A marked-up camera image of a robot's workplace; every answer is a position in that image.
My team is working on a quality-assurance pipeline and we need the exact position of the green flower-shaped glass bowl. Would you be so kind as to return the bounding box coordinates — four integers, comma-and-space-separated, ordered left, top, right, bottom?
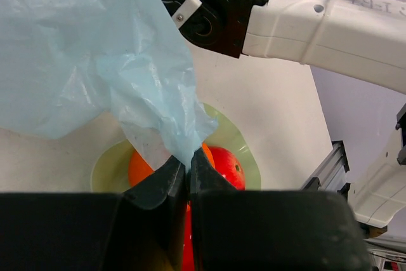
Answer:
90, 104, 261, 192

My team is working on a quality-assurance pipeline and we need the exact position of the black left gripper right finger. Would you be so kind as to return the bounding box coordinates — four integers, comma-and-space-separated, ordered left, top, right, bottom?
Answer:
189, 150, 372, 270

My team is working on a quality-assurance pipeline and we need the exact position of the light blue plastic bag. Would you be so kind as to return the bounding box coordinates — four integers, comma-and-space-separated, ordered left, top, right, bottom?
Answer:
1, 0, 217, 167

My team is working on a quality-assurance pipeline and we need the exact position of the orange fake orange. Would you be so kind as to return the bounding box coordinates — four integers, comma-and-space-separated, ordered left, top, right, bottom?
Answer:
128, 142, 215, 187

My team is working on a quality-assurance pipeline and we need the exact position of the red fake apple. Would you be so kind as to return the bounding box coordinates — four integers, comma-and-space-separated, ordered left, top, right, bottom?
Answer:
208, 146, 246, 190

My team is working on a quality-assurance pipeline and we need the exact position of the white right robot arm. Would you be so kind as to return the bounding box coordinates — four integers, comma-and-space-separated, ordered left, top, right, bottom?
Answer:
242, 0, 405, 227

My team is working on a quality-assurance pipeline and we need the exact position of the red fake pomegranate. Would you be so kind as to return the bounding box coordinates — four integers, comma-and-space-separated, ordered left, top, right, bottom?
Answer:
181, 208, 195, 271

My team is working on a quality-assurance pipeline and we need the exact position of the aluminium front rail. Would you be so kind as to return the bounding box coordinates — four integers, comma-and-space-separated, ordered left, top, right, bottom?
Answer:
301, 141, 350, 197

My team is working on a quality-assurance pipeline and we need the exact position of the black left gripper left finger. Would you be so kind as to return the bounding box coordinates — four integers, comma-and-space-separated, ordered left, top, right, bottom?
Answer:
1, 158, 187, 270

